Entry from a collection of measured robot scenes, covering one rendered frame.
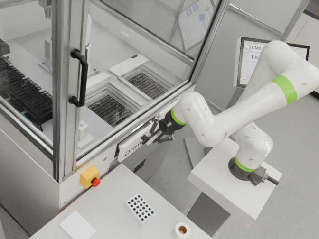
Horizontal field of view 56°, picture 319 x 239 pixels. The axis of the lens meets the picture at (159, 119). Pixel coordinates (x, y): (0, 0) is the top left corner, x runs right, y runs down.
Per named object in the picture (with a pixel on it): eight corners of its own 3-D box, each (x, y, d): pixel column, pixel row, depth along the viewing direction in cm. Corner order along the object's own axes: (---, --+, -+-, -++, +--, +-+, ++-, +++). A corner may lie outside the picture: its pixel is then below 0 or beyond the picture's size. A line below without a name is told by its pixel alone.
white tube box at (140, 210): (154, 216, 136) (156, 213, 133) (140, 227, 131) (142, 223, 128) (137, 196, 141) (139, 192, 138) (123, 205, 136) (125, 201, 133)
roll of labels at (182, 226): (190, 239, 132) (193, 234, 130) (176, 243, 129) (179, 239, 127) (183, 224, 137) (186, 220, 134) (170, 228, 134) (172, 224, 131)
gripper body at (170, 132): (162, 117, 128) (151, 127, 135) (174, 133, 127) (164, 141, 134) (172, 110, 133) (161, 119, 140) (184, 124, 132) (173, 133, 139)
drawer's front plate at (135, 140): (156, 133, 164) (161, 119, 156) (119, 162, 144) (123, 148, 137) (153, 131, 164) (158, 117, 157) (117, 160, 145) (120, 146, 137)
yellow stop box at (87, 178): (99, 180, 133) (101, 171, 128) (87, 190, 128) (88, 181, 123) (91, 173, 134) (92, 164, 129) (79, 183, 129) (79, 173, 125)
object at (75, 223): (96, 232, 125) (97, 230, 123) (80, 247, 119) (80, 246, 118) (75, 212, 128) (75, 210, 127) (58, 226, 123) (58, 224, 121)
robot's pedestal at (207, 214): (219, 235, 221) (269, 178, 169) (198, 267, 201) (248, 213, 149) (186, 208, 230) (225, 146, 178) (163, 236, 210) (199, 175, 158)
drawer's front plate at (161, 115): (184, 106, 185) (190, 93, 177) (155, 129, 166) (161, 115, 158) (182, 105, 186) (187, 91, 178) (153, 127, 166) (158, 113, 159)
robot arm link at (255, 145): (245, 146, 162) (260, 121, 149) (263, 169, 153) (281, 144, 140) (226, 151, 157) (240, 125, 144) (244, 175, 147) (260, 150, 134)
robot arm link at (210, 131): (264, 85, 124) (272, 77, 114) (280, 108, 122) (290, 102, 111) (189, 129, 123) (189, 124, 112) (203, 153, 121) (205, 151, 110)
